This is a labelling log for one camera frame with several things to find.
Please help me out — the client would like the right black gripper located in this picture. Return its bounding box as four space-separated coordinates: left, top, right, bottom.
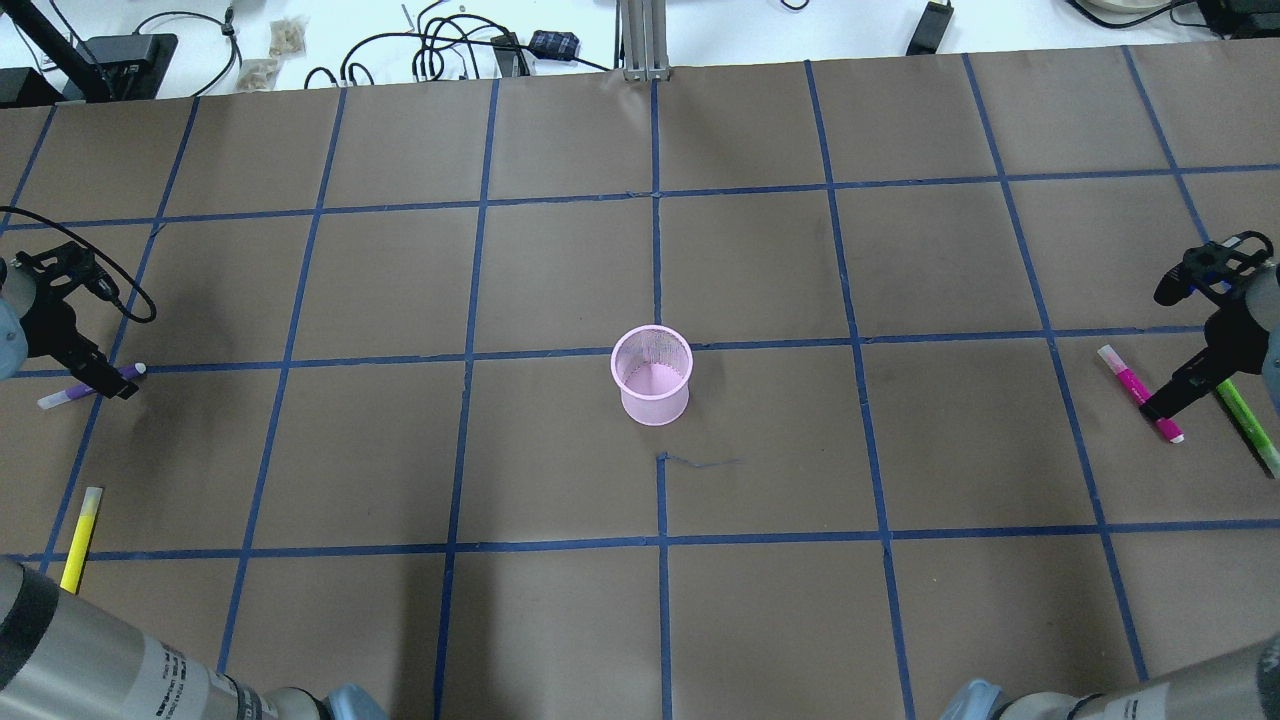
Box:
1139 231 1276 421

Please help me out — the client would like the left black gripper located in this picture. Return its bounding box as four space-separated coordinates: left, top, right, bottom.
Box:
10 243 140 398

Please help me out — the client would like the purple pen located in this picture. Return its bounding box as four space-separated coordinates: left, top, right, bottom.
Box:
37 363 148 410

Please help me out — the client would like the pink pen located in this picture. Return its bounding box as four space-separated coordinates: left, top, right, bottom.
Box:
1097 345 1185 445

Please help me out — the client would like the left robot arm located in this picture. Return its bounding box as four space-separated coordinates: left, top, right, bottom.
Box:
1 241 385 719

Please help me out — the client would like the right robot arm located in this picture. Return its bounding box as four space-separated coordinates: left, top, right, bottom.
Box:
943 231 1279 719

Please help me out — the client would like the pink mesh cup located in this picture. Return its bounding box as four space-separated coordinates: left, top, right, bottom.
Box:
609 324 694 427

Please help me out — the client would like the green pen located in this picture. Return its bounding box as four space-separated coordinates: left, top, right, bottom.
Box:
1215 380 1279 479

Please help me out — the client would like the yellow pen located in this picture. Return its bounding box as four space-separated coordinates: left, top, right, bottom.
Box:
59 486 104 594

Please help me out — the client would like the black power adapter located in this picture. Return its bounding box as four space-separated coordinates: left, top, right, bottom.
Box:
905 1 954 56

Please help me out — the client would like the black cable bundle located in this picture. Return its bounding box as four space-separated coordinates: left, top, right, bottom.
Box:
303 0 611 91

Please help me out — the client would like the aluminium frame post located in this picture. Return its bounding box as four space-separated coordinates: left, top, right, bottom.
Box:
614 0 671 82

